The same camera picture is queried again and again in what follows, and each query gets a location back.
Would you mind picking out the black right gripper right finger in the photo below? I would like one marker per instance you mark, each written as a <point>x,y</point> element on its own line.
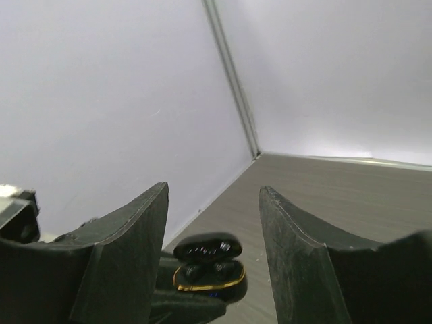
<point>322,274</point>

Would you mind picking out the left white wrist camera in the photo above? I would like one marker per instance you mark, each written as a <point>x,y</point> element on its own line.
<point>19,212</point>

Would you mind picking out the black earbud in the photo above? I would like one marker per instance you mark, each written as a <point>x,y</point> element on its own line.
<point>224,269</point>

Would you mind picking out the black gold-trimmed earbud case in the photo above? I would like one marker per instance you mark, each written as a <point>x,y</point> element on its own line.
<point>198,253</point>

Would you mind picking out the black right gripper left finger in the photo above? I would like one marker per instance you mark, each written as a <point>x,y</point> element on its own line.
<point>103,272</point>

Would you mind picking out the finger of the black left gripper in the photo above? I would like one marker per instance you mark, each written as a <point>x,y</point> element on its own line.
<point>172,307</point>
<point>165,273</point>

